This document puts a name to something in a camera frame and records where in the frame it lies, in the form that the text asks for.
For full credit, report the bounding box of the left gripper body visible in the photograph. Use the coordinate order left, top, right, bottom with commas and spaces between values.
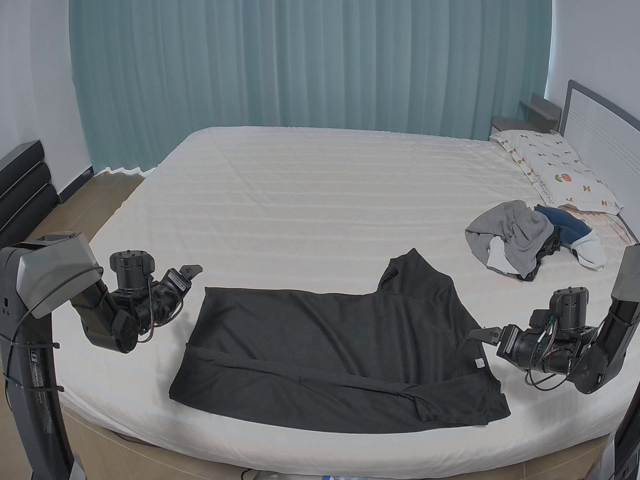
151, 268, 193, 319

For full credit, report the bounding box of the black T-shirt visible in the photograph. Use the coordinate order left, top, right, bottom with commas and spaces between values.
168, 248, 512, 435

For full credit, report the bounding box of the grey bedside table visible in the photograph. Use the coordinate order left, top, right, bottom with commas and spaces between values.
491, 93, 563, 136

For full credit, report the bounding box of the pile of clothes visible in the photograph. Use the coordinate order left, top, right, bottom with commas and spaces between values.
464, 200, 607, 283

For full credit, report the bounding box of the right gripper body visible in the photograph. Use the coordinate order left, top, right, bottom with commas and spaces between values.
496, 325, 532, 370

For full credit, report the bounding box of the bed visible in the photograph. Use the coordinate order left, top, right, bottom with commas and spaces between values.
50, 79, 640, 474

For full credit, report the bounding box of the black padded bench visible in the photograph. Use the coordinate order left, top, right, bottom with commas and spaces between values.
0, 140, 60, 249

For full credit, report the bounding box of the black cable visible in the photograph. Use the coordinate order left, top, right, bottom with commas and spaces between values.
524, 368, 572, 392

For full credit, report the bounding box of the blue-green curtain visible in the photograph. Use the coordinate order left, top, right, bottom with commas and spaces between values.
69, 0, 553, 166

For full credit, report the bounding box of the white printed pillow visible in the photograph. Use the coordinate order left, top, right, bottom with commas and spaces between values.
489, 129, 622, 215

